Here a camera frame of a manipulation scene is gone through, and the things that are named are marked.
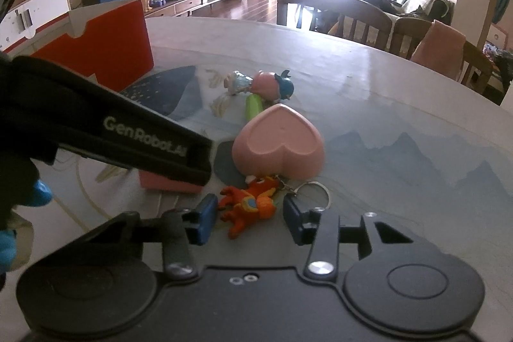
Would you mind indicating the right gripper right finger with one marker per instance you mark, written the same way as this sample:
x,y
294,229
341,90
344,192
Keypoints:
x,y
322,230

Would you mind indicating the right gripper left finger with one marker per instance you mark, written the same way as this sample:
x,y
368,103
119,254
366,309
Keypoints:
x,y
180,229

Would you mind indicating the red binder clip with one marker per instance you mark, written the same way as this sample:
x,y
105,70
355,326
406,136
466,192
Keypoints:
x,y
157,182

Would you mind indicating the orange figurine keychain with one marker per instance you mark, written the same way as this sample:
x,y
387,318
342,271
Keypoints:
x,y
244,207

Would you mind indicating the pink heart shaped box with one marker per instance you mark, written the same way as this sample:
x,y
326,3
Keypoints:
x,y
279,141

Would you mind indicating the green tube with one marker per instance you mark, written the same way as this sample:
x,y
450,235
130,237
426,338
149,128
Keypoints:
x,y
254,105

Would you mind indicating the pink pig figurine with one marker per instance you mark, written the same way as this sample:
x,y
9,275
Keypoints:
x,y
269,86

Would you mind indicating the blue gloved hand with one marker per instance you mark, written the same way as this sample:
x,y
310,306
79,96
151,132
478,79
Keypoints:
x,y
20,186

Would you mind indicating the white cupboard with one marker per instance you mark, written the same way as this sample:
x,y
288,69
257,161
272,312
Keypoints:
x,y
27,27

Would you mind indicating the red and white cardboard box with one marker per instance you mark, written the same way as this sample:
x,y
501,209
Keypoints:
x,y
106,42

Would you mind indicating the blue patterned table mat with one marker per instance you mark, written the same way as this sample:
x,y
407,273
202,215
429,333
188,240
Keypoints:
x,y
380,133

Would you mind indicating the wooden dining chair far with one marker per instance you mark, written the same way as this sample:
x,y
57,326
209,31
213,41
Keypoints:
x,y
353,20

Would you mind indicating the wooden chair with pink cloth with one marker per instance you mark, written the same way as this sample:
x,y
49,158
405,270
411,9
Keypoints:
x,y
408,33

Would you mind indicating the pink cloth on chair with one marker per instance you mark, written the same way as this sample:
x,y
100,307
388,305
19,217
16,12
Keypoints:
x,y
441,50

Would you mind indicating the sofa with clothes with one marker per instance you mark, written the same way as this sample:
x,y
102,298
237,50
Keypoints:
x,y
429,10

